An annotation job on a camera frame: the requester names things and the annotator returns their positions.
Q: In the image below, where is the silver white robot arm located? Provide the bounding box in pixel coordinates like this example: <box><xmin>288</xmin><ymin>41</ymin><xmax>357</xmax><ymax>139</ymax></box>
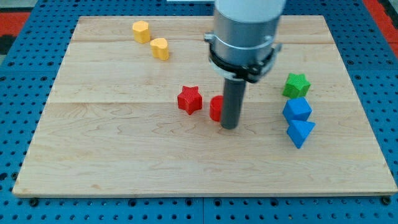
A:
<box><xmin>204</xmin><ymin>0</ymin><xmax>286</xmax><ymax>84</ymax></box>

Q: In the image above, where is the red star block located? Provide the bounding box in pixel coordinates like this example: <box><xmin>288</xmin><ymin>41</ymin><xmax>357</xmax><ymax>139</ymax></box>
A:
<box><xmin>177</xmin><ymin>86</ymin><xmax>203</xmax><ymax>115</ymax></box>

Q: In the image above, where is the green star block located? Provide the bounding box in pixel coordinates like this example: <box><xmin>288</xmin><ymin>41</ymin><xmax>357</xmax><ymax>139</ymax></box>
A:
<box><xmin>282</xmin><ymin>73</ymin><xmax>311</xmax><ymax>99</ymax></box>

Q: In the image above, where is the red cylinder block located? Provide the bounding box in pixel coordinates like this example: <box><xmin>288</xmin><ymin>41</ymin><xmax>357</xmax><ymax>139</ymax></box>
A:
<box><xmin>209</xmin><ymin>95</ymin><xmax>223</xmax><ymax>122</ymax></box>

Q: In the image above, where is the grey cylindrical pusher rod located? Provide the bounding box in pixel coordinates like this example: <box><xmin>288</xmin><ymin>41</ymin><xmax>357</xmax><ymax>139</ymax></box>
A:
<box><xmin>220</xmin><ymin>79</ymin><xmax>246</xmax><ymax>129</ymax></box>

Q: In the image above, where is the light wooden board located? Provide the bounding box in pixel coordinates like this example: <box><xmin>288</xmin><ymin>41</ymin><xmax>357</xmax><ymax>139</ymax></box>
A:
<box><xmin>13</xmin><ymin>16</ymin><xmax>397</xmax><ymax>198</ymax></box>

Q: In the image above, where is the yellow heart block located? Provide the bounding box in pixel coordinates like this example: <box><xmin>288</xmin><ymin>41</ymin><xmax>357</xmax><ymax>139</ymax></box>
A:
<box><xmin>150</xmin><ymin>38</ymin><xmax>169</xmax><ymax>61</ymax></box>

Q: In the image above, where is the yellow hexagon block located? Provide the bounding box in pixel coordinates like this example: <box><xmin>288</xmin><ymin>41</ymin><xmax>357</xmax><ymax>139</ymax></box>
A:
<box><xmin>132</xmin><ymin>21</ymin><xmax>151</xmax><ymax>44</ymax></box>

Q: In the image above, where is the blue cube block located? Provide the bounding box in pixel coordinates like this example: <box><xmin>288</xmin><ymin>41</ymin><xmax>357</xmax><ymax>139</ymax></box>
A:
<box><xmin>282</xmin><ymin>97</ymin><xmax>312</xmax><ymax>123</ymax></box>

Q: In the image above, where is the blue triangle block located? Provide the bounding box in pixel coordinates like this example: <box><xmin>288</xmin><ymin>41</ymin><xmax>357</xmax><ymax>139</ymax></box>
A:
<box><xmin>287</xmin><ymin>120</ymin><xmax>315</xmax><ymax>149</ymax></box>

